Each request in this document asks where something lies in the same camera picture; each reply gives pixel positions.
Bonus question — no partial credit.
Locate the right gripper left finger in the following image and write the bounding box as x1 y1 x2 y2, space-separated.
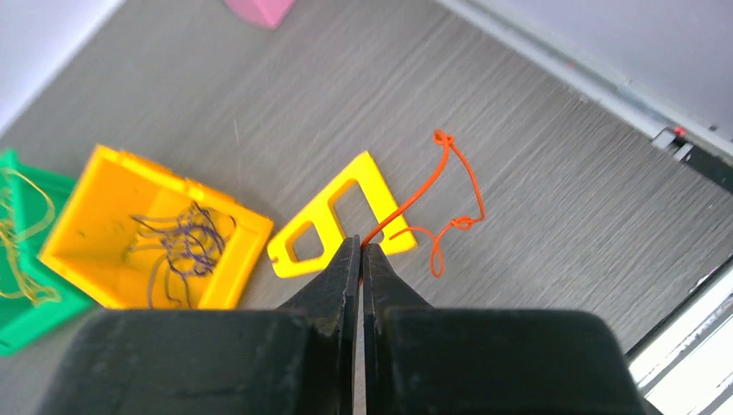
39 237 361 414

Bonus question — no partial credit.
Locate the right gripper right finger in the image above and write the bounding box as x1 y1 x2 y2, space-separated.
361 244 647 414

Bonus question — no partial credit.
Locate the dark cable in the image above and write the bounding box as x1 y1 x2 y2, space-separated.
126 200 239 310

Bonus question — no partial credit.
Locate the yellow cable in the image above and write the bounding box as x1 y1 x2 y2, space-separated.
0 167 63 306

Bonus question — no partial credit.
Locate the yellow triangle block right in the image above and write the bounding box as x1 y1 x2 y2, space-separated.
267 151 397 279

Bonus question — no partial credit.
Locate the orange plastic bin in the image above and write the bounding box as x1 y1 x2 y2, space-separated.
40 145 273 310

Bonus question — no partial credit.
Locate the green plastic bin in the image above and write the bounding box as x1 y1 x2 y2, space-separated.
1 149 96 357

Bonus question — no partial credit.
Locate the pink metronome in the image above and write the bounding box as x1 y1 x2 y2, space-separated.
224 0 296 29

